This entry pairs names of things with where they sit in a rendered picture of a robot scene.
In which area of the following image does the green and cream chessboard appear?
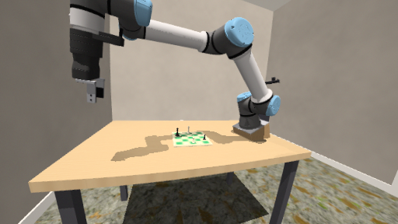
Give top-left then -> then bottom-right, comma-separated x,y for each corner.
172,131 -> 213,147

